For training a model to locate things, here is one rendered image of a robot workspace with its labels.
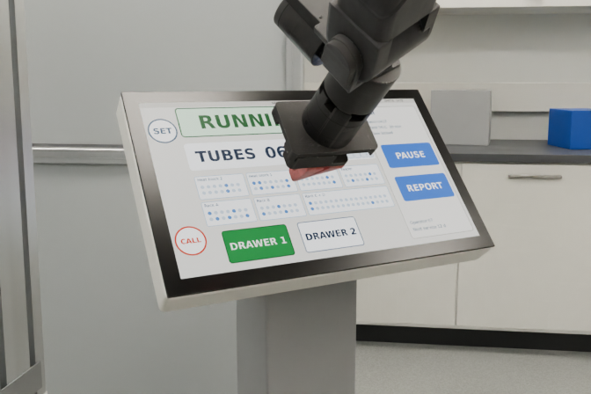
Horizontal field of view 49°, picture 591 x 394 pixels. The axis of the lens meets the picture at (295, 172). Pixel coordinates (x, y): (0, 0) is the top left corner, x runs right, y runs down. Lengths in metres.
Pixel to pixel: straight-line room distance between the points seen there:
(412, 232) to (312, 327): 0.21
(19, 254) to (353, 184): 0.54
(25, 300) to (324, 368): 0.59
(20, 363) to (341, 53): 0.36
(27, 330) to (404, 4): 0.40
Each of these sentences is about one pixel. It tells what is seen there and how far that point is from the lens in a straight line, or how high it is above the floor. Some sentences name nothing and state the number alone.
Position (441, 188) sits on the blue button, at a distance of 1.06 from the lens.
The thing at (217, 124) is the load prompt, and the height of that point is 1.15.
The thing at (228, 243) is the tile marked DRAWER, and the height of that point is 1.01.
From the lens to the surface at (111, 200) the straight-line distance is 1.77.
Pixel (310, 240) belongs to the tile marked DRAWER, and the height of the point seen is 1.00.
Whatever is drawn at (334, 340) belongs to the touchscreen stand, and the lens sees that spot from 1.06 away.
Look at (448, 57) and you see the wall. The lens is 3.61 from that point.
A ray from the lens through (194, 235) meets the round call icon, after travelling 0.84.
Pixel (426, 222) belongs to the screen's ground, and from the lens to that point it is 1.00.
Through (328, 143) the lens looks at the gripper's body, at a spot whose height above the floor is 1.15.
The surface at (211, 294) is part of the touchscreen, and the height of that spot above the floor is 0.96.
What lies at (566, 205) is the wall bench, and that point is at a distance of 3.04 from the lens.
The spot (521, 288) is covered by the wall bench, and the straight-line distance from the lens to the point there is 3.09.
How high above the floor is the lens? 1.22
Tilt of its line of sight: 8 degrees down
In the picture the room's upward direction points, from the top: straight up
